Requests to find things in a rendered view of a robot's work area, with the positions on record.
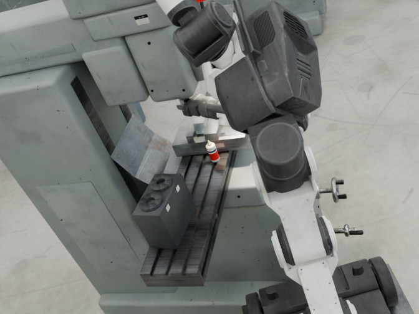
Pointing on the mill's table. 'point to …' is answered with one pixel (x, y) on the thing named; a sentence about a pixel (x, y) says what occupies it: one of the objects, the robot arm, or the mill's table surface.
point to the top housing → (98, 7)
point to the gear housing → (127, 22)
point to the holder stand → (164, 211)
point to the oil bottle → (212, 151)
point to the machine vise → (187, 134)
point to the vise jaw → (212, 130)
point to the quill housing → (162, 65)
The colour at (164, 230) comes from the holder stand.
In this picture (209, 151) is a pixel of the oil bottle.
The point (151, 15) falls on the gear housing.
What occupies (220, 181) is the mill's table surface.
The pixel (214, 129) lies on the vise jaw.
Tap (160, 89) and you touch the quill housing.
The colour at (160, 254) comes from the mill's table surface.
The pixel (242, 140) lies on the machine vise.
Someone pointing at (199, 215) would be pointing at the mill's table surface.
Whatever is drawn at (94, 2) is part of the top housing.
